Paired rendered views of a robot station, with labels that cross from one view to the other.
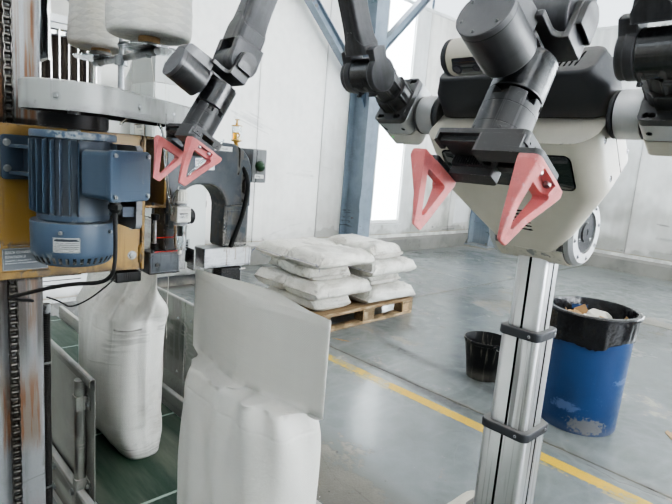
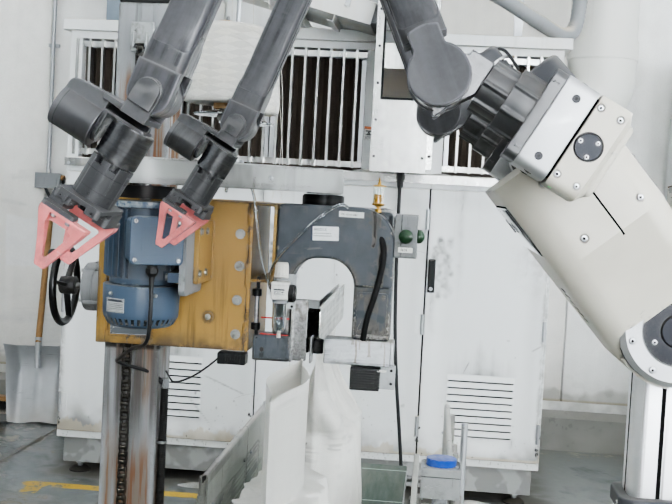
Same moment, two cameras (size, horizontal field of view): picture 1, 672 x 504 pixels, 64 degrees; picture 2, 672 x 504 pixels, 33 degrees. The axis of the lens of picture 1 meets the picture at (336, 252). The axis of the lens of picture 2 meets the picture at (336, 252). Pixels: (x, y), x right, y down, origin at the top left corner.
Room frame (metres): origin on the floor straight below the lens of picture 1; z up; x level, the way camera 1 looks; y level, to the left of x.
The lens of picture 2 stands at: (-0.15, -1.43, 1.37)
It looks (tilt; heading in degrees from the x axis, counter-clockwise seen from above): 3 degrees down; 49
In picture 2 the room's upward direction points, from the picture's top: 3 degrees clockwise
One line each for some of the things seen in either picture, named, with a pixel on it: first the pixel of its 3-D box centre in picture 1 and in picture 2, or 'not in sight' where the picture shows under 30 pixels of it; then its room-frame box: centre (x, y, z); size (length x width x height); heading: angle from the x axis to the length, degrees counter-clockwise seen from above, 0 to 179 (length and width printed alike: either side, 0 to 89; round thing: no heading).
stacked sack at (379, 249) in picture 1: (363, 245); not in sight; (4.85, -0.24, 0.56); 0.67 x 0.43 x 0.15; 44
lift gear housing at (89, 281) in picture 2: not in sight; (97, 285); (1.07, 0.78, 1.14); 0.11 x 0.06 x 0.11; 44
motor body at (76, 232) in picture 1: (74, 198); (142, 263); (1.03, 0.51, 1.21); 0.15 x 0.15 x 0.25
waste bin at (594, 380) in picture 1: (584, 364); not in sight; (2.82, -1.41, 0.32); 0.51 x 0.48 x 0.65; 134
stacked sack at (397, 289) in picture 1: (376, 290); not in sight; (4.68, -0.39, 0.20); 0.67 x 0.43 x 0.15; 134
